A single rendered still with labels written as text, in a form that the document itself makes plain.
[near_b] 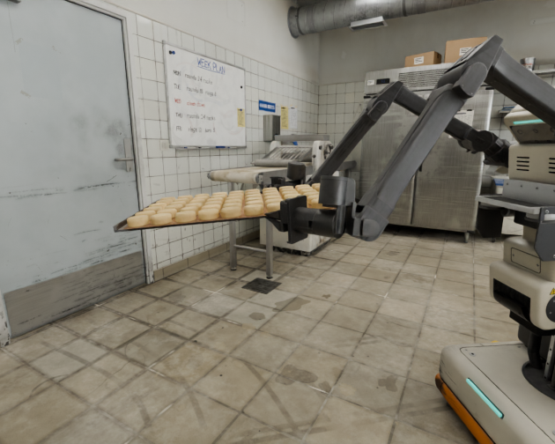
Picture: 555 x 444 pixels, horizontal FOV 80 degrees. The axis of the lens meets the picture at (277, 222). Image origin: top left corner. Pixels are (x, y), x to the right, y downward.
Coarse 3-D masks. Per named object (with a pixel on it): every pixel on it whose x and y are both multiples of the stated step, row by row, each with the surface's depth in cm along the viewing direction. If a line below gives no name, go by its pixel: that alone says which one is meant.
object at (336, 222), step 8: (344, 208) 67; (320, 216) 68; (328, 216) 67; (336, 216) 66; (344, 216) 67; (312, 224) 70; (320, 224) 68; (328, 224) 67; (336, 224) 66; (344, 224) 69; (320, 232) 69; (328, 232) 67; (336, 232) 67
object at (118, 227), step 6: (330, 210) 80; (336, 210) 80; (132, 216) 89; (264, 216) 79; (120, 222) 81; (126, 222) 84; (198, 222) 78; (204, 222) 78; (210, 222) 79; (216, 222) 79; (114, 228) 77; (120, 228) 80; (132, 228) 77; (138, 228) 77; (144, 228) 78; (150, 228) 78
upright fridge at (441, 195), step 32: (448, 64) 371; (480, 96) 358; (384, 128) 412; (480, 128) 363; (384, 160) 420; (448, 160) 385; (480, 160) 369; (416, 192) 409; (448, 192) 391; (416, 224) 416; (448, 224) 397
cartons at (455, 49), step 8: (456, 40) 372; (464, 40) 369; (472, 40) 366; (480, 40) 364; (448, 48) 377; (456, 48) 374; (464, 48) 371; (408, 56) 408; (416, 56) 402; (424, 56) 395; (432, 56) 389; (440, 56) 402; (448, 56) 378; (456, 56) 375; (408, 64) 410; (416, 64) 403; (424, 64) 397; (432, 64) 391
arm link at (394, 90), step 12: (396, 84) 113; (384, 96) 114; (396, 96) 115; (408, 96) 115; (408, 108) 118; (420, 108) 117; (456, 120) 118; (456, 132) 119; (468, 132) 117; (480, 132) 116; (480, 144) 118
